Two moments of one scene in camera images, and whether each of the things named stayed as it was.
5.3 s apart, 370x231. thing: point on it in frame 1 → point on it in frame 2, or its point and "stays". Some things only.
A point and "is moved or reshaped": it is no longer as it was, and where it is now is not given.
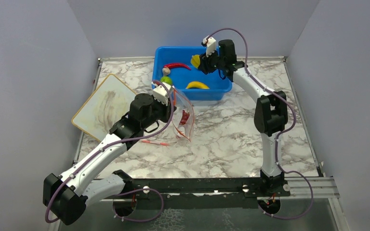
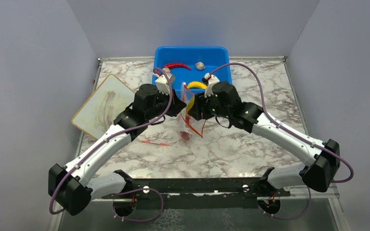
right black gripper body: [214, 62] → [207, 107]
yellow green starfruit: [195, 60] → [191, 103]
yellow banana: [197, 84] stays
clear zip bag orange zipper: [183, 113] is moved or reshaped
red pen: [159, 143] stays
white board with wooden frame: [105, 108] stays
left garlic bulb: [165, 71] stays
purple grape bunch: [184, 119] → [185, 135]
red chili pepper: [175, 65] stays
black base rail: [201, 193] stays
